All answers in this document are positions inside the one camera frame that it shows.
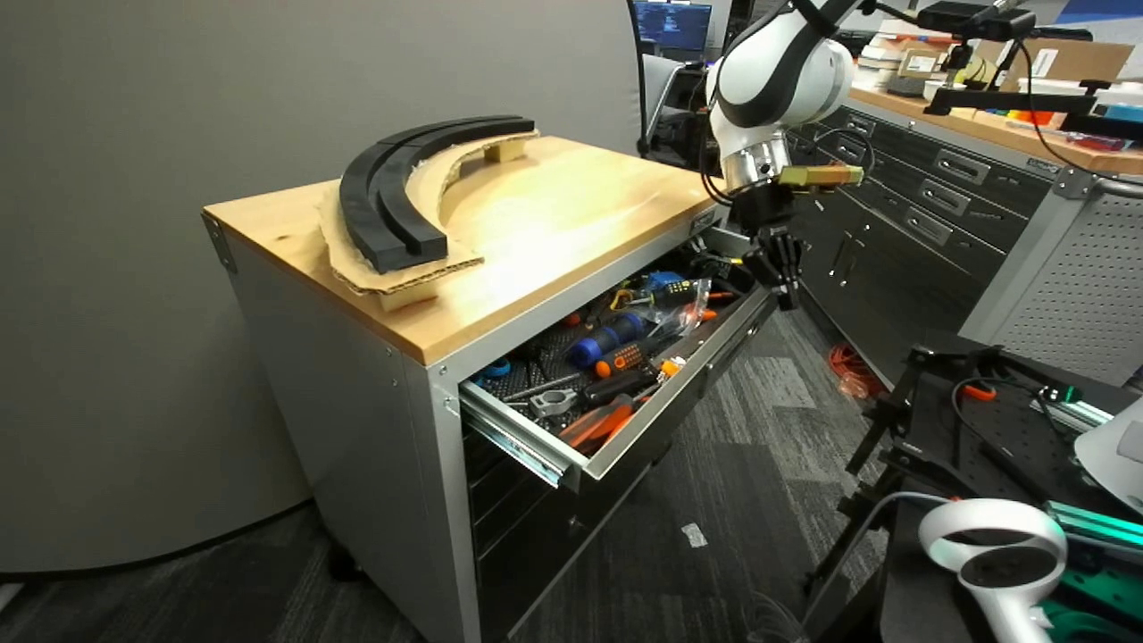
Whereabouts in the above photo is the clear plastic parts bag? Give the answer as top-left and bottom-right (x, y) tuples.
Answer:
(668, 277), (726, 330)

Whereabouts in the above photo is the steel cabinet with wood top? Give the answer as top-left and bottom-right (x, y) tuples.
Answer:
(200, 127), (731, 643)

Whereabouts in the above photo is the black tripod stand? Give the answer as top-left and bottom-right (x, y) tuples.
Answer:
(798, 338), (1014, 599)

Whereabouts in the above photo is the teal flat object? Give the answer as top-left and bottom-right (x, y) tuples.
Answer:
(1036, 498), (1143, 637)

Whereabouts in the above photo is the orange plastic bag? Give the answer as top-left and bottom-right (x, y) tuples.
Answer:
(826, 342), (879, 402)

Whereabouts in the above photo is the orange and black screwdriver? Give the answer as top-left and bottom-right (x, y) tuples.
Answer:
(588, 342), (655, 386)

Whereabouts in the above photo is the black workbench with drawers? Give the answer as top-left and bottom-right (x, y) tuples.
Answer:
(780, 81), (1143, 388)

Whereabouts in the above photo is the white flat device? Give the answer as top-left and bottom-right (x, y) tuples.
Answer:
(1068, 393), (1143, 519)

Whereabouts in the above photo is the blue-handled screwdriver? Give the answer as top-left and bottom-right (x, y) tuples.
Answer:
(565, 311), (655, 376)

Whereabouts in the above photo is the silver metal clamp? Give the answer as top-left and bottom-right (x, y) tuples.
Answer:
(521, 383), (582, 421)

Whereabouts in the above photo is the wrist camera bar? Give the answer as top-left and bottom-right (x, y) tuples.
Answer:
(776, 161), (867, 193)

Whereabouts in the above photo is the black curved foam strip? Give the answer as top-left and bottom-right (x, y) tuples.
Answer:
(336, 112), (540, 275)

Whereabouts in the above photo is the blue computer monitor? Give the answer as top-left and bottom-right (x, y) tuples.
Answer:
(629, 0), (723, 65)

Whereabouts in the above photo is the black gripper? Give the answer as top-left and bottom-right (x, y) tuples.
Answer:
(717, 183), (812, 314)

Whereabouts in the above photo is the steel tool drawer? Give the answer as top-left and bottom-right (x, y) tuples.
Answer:
(456, 251), (780, 492)

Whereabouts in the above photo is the white VR controller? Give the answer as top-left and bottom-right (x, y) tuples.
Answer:
(914, 492), (1073, 643)

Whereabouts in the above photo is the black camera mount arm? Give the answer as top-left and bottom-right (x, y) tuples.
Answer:
(855, 0), (1143, 126)

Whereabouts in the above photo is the grey perforated metal panel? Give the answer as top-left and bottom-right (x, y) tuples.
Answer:
(955, 174), (1143, 393)

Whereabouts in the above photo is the orange-handled tool pair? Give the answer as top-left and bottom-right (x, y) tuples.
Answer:
(562, 393), (639, 457)

